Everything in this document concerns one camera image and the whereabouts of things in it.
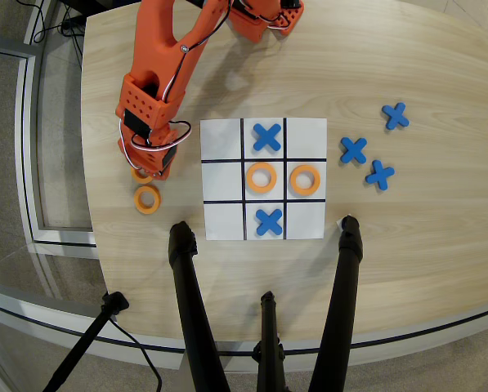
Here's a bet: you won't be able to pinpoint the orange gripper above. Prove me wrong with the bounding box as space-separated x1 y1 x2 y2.
117 121 184 182

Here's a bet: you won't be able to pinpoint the orange foam ring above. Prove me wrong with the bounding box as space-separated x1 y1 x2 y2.
245 162 278 194
289 163 322 196
132 185 163 214
130 166 154 185

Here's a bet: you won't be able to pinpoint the white tic-tac-toe grid sheet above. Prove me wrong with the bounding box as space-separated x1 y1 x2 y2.
199 117 329 242

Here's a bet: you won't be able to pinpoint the blue foam cross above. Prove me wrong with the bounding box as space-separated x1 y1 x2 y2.
255 208 284 237
252 122 283 152
381 102 410 131
365 159 396 191
339 136 369 165

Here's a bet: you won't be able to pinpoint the black stand pole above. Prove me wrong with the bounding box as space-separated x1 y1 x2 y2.
42 291 130 392

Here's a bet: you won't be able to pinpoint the thin black tripod leg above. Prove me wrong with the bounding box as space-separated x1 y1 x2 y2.
251 290 289 392

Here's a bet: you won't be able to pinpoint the grey metal partition frame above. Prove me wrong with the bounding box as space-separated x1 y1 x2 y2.
0 34 101 259

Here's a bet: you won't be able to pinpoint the black cable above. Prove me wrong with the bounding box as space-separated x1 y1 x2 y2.
107 317 163 392

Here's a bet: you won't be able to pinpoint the black floor cables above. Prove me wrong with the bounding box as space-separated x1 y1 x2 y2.
29 0 84 73

